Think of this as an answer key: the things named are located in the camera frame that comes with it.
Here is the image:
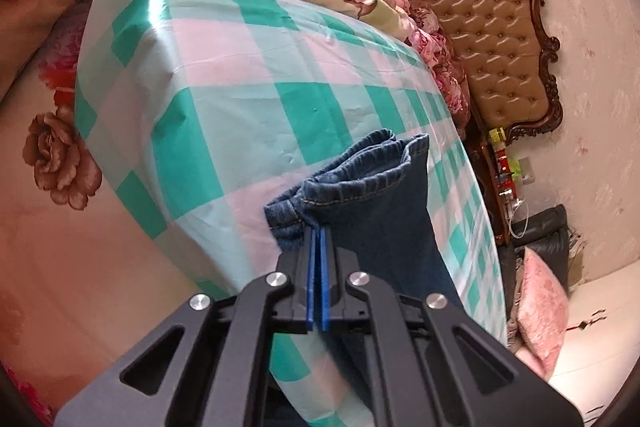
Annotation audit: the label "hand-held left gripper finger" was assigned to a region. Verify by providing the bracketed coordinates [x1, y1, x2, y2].
[319, 227, 583, 427]
[54, 227, 317, 427]

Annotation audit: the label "blue denim pants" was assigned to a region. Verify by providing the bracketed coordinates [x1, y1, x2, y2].
[263, 129, 468, 427]

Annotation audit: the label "dark wooden nightstand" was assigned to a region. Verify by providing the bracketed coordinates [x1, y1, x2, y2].
[472, 139, 518, 248]

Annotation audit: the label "green white checkered tablecloth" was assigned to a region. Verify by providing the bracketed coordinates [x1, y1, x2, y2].
[74, 0, 508, 423]

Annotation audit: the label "large pink pillow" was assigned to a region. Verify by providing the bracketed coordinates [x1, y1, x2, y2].
[515, 247, 571, 378]

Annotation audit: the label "small pink pillow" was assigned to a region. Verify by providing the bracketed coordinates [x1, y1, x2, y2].
[510, 332, 551, 378]

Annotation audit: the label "dark leather armchair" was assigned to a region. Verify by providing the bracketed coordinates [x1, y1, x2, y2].
[500, 204, 576, 293]

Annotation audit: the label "floral bed sheet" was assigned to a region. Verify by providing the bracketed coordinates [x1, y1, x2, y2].
[0, 0, 241, 427]

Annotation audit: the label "red knot tassel ornament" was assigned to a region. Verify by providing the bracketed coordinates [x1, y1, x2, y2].
[570, 309, 606, 333]

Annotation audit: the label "white wardrobe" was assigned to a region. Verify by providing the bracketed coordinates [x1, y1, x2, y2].
[547, 272, 640, 413]

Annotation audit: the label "tufted leather headboard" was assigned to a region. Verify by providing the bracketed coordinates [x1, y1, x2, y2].
[355, 0, 563, 142]

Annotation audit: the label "brown cloth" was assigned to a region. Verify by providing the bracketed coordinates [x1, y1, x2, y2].
[0, 0, 86, 98]

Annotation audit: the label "white charger cable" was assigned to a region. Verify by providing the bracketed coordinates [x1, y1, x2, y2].
[505, 197, 533, 240]

